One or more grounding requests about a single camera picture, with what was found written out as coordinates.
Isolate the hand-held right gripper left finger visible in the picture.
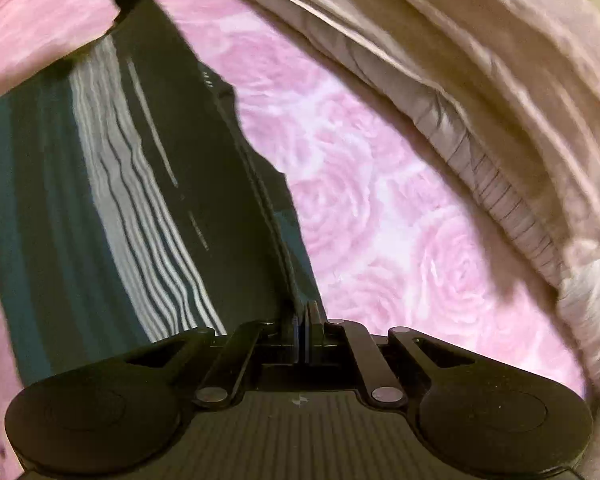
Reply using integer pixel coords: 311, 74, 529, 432
124, 301, 304, 408

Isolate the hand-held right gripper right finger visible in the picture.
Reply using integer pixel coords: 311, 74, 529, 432
304, 301, 476, 407

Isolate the striped dark green sweater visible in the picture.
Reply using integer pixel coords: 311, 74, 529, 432
0, 0, 326, 387

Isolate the pink floral blanket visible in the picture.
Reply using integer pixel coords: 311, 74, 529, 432
0, 0, 590, 480

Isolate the grey ribbed bed cover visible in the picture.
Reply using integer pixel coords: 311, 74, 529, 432
252, 0, 566, 293

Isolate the folded beige pink duvet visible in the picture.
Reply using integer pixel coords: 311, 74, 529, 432
172, 0, 600, 306

